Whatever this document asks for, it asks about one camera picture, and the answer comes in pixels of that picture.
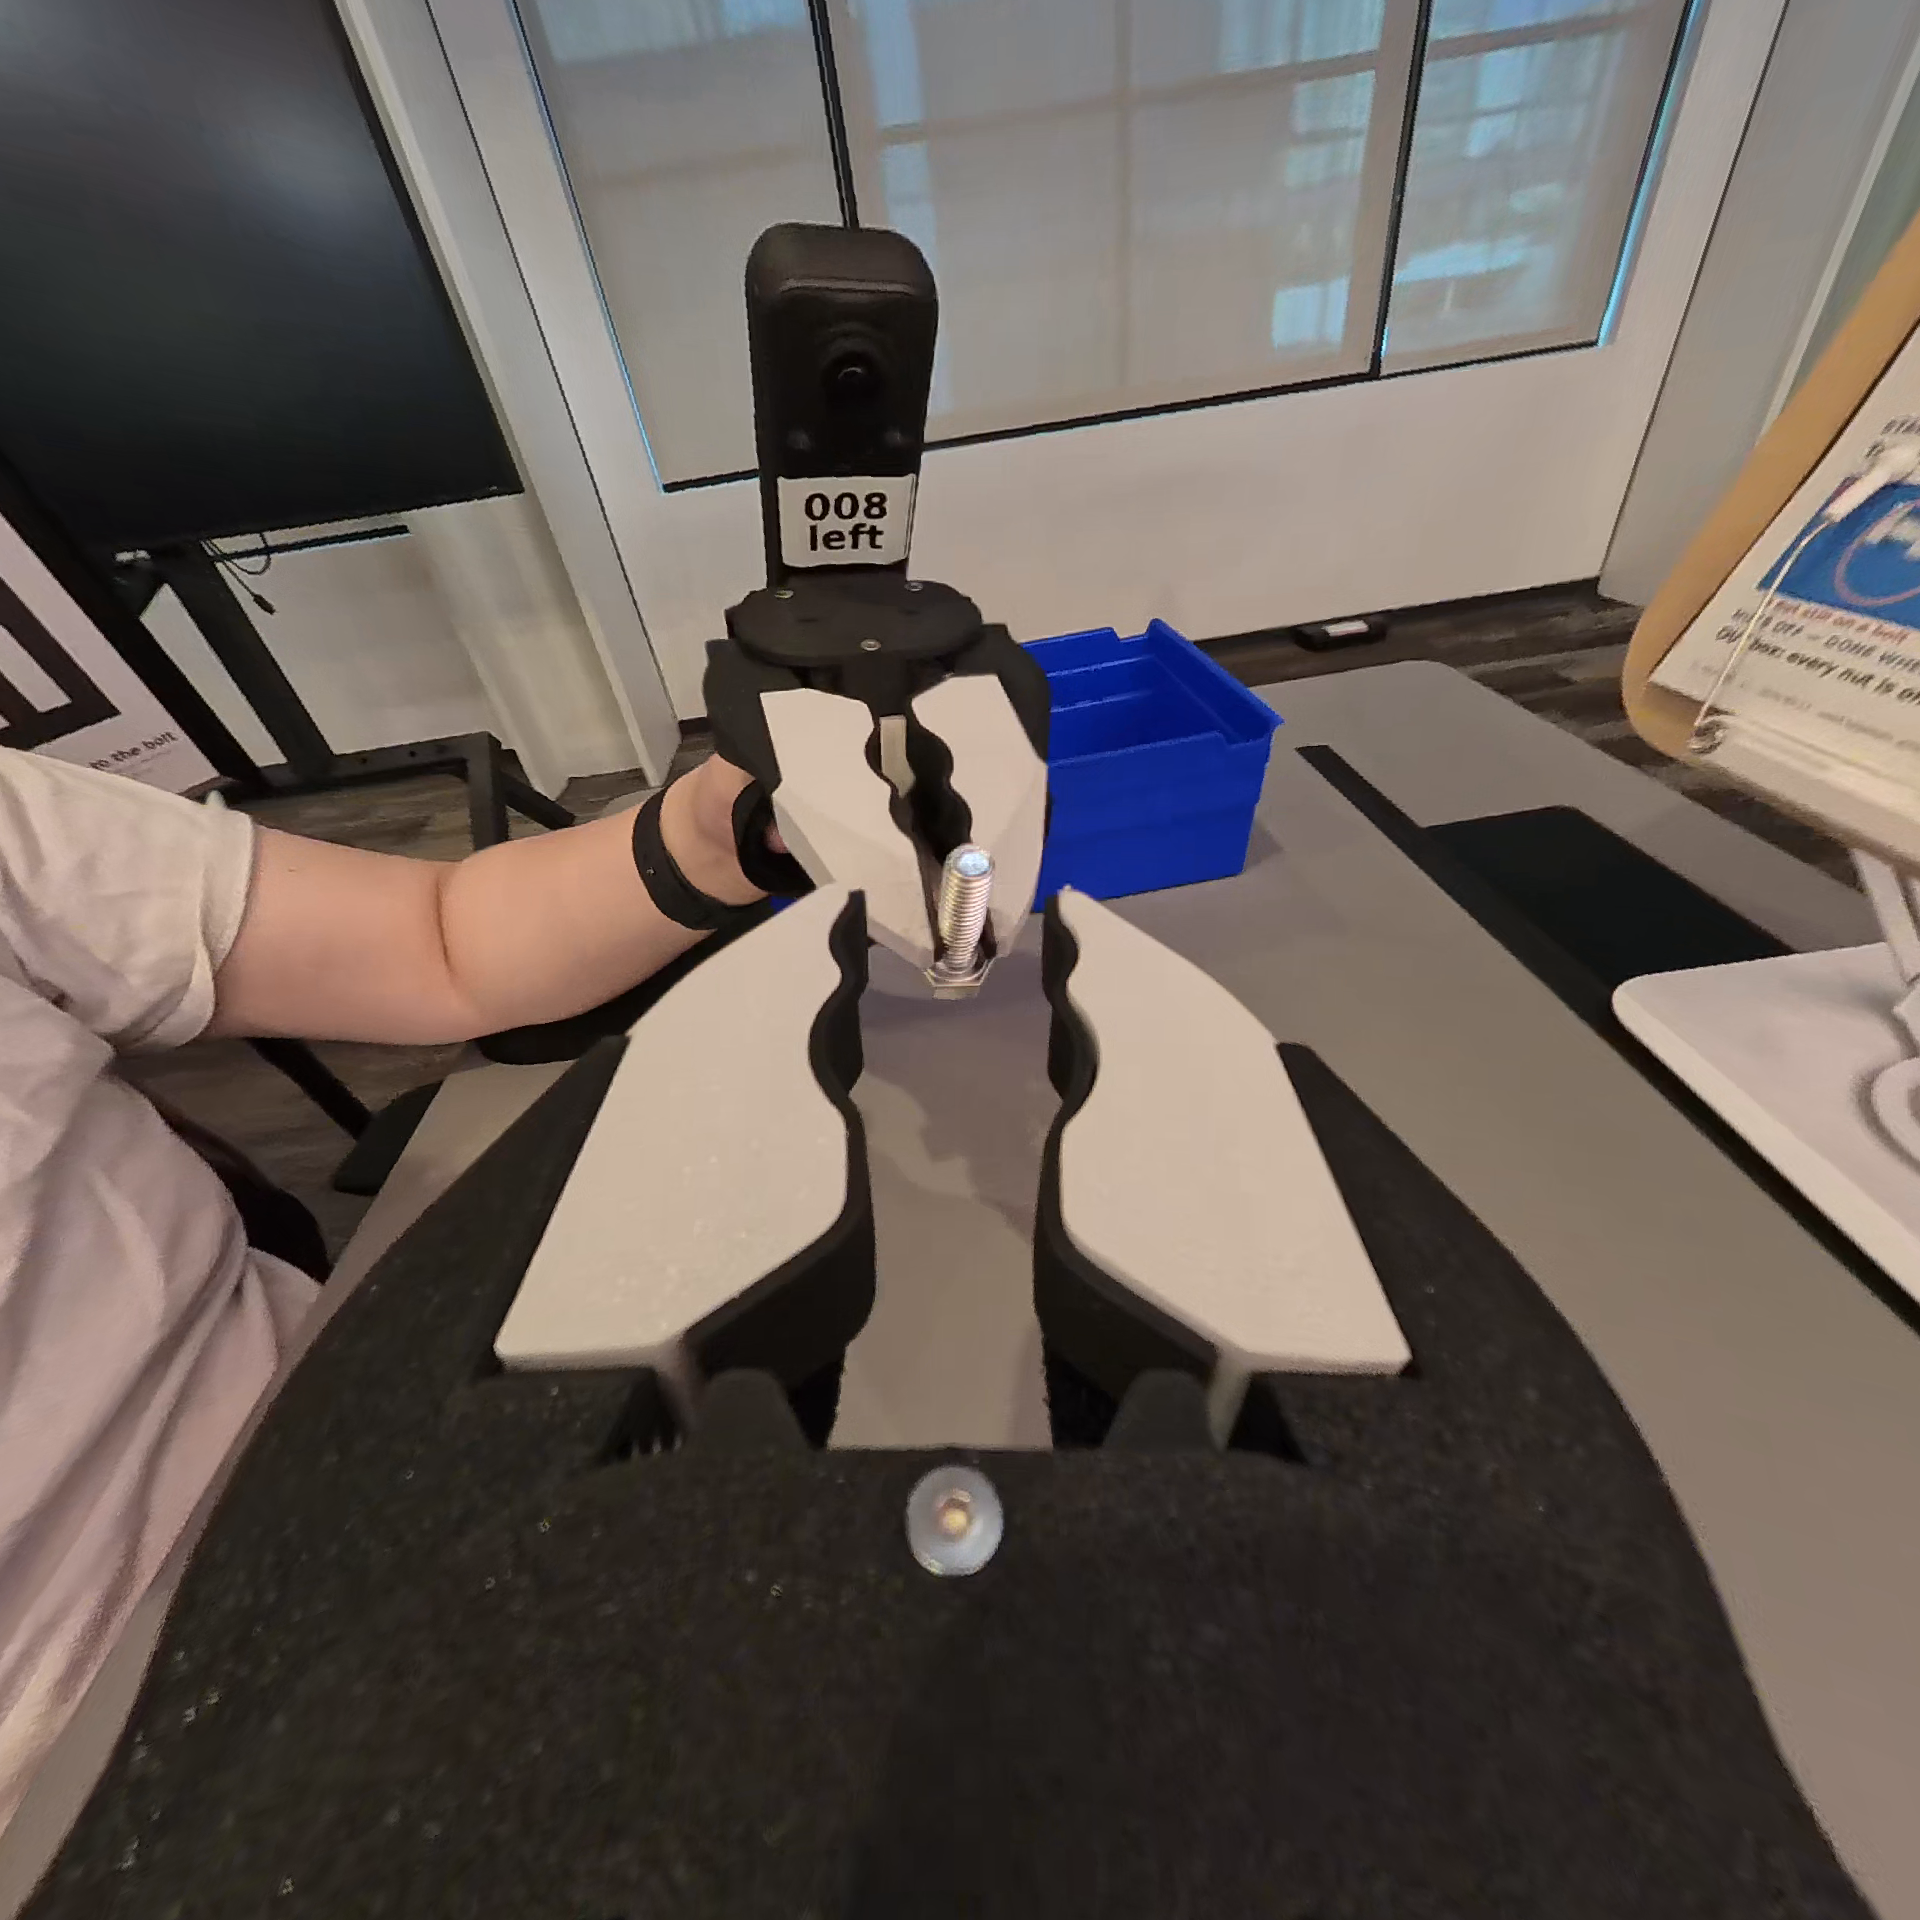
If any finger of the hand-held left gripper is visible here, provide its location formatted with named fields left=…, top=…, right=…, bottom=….
left=756, top=684, right=943, bottom=964
left=912, top=669, right=1051, bottom=927

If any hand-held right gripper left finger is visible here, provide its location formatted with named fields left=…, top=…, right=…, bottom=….
left=491, top=887, right=881, bottom=1449

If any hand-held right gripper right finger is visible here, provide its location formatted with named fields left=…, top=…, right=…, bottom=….
left=1035, top=887, right=1415, bottom=1449

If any silver hex bolt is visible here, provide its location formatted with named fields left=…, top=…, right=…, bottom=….
left=921, top=843, right=1001, bottom=996

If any blue plastic bin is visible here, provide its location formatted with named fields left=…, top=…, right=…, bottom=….
left=1020, top=620, right=1288, bottom=902

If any person's left forearm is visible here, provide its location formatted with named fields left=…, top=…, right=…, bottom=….
left=211, top=816, right=670, bottom=1045

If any person's left hand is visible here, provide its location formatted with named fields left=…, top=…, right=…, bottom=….
left=663, top=753, right=799, bottom=904

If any black wrist band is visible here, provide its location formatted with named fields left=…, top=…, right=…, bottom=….
left=632, top=785, right=722, bottom=932

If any large glass window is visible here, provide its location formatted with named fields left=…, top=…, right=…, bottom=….
left=511, top=0, right=1713, bottom=494

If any wood and white document stand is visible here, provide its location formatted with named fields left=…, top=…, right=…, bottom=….
left=1612, top=211, right=1920, bottom=1291

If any person's light clothing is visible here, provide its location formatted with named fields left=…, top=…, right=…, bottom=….
left=0, top=745, right=324, bottom=1817

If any black metal screen stand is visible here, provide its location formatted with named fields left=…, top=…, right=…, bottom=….
left=112, top=525, right=578, bottom=840

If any printed instruction poster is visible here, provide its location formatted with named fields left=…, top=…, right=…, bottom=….
left=1650, top=323, right=1920, bottom=735

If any black hanging cable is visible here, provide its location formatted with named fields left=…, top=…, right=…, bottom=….
left=195, top=533, right=284, bottom=616

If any large black wall screen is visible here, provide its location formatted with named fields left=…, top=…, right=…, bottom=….
left=0, top=0, right=528, bottom=558

